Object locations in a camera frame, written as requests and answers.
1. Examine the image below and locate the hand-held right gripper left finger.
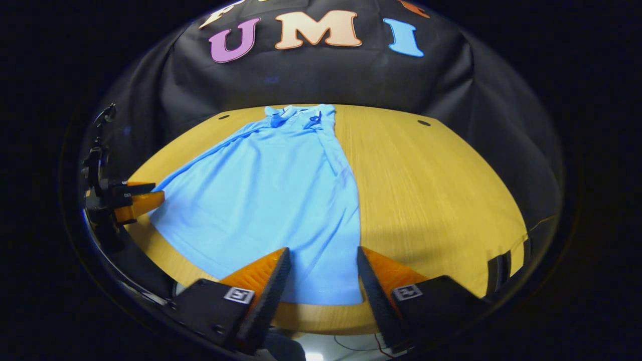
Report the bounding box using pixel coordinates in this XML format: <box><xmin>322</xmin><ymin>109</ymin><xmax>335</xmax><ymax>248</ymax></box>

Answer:
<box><xmin>168</xmin><ymin>247</ymin><xmax>292</xmax><ymax>355</ymax></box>

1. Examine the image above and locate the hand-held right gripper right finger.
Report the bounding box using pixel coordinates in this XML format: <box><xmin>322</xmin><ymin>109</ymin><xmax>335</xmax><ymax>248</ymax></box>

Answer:
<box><xmin>357</xmin><ymin>246</ymin><xmax>490</xmax><ymax>354</ymax></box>

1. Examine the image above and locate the light blue T-shirt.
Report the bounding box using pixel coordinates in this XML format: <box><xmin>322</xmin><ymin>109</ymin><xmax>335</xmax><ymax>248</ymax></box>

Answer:
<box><xmin>149</xmin><ymin>104</ymin><xmax>363</xmax><ymax>306</ymax></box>

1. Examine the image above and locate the person's dark trouser leg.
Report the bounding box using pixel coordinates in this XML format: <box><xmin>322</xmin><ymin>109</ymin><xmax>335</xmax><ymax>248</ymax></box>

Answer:
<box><xmin>262</xmin><ymin>332</ymin><xmax>307</xmax><ymax>361</ymax></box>

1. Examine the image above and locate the dark slatted object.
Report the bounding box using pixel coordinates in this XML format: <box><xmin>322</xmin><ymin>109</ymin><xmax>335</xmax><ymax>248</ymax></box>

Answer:
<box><xmin>486</xmin><ymin>239</ymin><xmax>532</xmax><ymax>297</ymax></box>

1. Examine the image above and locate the black backdrop cloth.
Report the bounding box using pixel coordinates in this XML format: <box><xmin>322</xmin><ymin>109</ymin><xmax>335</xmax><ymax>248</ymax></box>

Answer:
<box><xmin>83</xmin><ymin>0</ymin><xmax>565</xmax><ymax>241</ymax></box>

